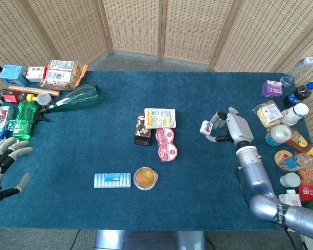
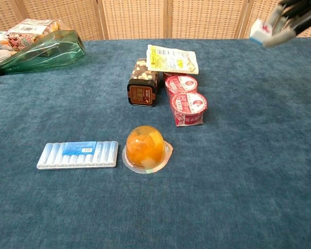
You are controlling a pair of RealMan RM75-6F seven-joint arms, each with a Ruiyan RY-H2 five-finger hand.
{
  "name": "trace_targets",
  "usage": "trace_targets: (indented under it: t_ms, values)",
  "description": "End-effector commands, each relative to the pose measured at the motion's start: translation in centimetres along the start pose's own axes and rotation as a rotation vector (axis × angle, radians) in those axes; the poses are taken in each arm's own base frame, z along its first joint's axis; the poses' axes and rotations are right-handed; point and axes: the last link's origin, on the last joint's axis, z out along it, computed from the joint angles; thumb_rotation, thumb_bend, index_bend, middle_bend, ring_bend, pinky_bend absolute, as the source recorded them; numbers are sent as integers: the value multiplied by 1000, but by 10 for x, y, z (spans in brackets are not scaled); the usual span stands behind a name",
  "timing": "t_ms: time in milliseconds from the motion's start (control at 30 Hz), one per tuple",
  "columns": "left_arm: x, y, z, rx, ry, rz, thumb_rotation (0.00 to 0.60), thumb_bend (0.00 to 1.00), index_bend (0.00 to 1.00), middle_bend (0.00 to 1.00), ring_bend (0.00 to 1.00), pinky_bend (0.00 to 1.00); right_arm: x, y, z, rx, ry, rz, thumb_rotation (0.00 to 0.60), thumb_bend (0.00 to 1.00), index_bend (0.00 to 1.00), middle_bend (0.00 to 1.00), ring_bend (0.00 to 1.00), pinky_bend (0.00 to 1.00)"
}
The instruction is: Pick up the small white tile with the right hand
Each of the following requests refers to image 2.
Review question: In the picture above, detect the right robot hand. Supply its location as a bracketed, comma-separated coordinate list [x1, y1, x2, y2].
[262, 0, 311, 48]

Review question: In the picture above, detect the white mahjong tile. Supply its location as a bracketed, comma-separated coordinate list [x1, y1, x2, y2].
[249, 19, 273, 46]

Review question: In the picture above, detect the yellow white snack pouch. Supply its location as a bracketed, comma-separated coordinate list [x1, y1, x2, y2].
[146, 44, 200, 75]

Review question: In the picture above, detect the red white yogurt cup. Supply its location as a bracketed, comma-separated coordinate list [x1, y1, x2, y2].
[171, 91, 208, 121]
[164, 74, 199, 94]

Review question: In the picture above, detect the woven rattan folding screen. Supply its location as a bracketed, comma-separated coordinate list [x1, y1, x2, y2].
[0, 0, 311, 40]

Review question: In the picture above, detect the red yogurt pack sleeve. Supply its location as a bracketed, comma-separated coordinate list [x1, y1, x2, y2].
[162, 73, 204, 128]

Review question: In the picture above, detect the brown snack jar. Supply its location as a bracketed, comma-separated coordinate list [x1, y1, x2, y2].
[127, 58, 160, 107]

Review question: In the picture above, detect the orange fruit jelly cup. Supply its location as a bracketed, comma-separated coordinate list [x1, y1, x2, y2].
[122, 125, 174, 174]

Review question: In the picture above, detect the blue velvet tablecloth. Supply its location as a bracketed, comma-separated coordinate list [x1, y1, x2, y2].
[0, 37, 311, 249]

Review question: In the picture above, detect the green glass bottle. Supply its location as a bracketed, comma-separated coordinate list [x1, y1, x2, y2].
[0, 30, 87, 77]

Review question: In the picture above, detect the pale blue ridged plastic case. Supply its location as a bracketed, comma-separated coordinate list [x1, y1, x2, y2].
[36, 141, 119, 170]

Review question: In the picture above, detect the clear wrapped snack package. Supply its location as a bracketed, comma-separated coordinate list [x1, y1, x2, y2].
[8, 18, 64, 37]

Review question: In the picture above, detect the floral patterned snack bag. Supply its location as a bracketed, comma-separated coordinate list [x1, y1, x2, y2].
[0, 31, 44, 52]

